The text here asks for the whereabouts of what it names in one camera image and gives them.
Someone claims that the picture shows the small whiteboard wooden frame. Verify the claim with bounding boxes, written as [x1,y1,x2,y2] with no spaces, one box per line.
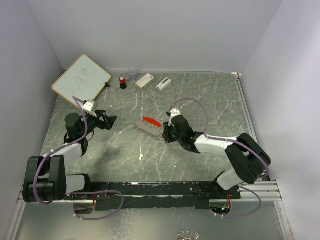
[51,54,112,106]

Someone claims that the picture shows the white rectangular device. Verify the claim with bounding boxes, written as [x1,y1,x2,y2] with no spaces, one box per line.
[156,77,172,92]

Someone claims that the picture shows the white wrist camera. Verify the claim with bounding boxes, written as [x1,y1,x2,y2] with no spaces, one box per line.
[166,108,181,126]
[81,100,98,118]

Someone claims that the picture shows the aluminium frame rail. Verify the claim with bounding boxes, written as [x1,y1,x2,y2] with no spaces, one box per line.
[231,72,294,240]

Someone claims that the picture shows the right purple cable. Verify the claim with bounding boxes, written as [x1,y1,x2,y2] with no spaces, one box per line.
[169,97,271,219]

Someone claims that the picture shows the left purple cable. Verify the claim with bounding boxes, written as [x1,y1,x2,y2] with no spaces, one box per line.
[32,96,125,221]

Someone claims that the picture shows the clear plastic cup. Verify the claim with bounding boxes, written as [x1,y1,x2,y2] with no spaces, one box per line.
[127,68,138,81]

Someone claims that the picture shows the purple cable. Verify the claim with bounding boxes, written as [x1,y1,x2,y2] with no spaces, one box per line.
[169,97,271,219]
[32,96,125,221]

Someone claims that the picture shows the white cardboard box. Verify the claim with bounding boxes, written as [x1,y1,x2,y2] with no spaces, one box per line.
[135,73,155,91]

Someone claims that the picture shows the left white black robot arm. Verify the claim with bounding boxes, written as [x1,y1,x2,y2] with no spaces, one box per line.
[22,110,118,204]

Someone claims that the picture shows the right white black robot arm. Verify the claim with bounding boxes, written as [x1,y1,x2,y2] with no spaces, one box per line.
[162,115,272,199]

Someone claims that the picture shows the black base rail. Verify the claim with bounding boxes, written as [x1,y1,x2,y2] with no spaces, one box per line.
[67,181,242,212]

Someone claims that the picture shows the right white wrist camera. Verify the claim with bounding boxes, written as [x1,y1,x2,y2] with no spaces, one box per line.
[166,108,181,126]

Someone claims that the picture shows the red black stamp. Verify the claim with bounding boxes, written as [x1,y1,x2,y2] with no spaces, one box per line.
[119,76,127,90]

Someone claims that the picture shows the red carabiner keyring with keys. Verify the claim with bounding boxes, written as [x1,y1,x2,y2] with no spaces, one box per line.
[133,116,162,139]

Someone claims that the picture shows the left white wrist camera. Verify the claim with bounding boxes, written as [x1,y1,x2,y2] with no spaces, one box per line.
[81,100,98,118]

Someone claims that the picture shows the small metal parts pile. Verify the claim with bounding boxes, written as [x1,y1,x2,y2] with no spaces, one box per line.
[175,230,200,240]

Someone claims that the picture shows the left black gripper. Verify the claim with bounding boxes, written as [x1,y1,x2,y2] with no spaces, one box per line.
[80,109,118,138]

